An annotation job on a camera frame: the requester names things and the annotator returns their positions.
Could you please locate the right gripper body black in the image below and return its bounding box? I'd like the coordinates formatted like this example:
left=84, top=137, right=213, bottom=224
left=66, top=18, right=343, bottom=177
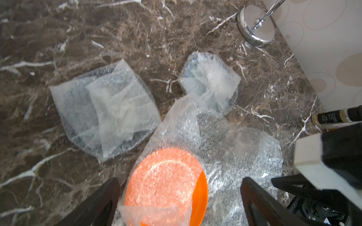
left=321, top=123, right=362, bottom=189

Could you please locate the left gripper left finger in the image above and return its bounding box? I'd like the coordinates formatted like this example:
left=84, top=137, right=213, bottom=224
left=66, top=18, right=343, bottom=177
left=57, top=178, right=121, bottom=226

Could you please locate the orange dinner plate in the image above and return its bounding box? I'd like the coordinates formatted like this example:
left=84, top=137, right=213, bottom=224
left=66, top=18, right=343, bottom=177
left=119, top=147, right=208, bottom=226

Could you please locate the spice bottle black label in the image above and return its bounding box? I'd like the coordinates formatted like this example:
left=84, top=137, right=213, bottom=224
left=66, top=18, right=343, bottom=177
left=311, top=105, right=362, bottom=126

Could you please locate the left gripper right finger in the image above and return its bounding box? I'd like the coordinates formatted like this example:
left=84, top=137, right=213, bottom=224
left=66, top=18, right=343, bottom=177
left=240, top=177, right=307, bottom=226

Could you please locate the chrome mug tree stand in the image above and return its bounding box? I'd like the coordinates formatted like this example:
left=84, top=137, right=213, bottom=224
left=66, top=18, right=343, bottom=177
left=237, top=0, right=285, bottom=48

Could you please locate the bubble wrap around orange plate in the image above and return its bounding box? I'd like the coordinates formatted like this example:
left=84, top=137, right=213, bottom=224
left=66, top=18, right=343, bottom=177
left=125, top=94, right=283, bottom=226

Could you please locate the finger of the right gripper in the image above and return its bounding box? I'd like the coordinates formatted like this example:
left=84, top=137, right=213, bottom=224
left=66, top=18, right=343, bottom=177
left=271, top=174, right=351, bottom=226

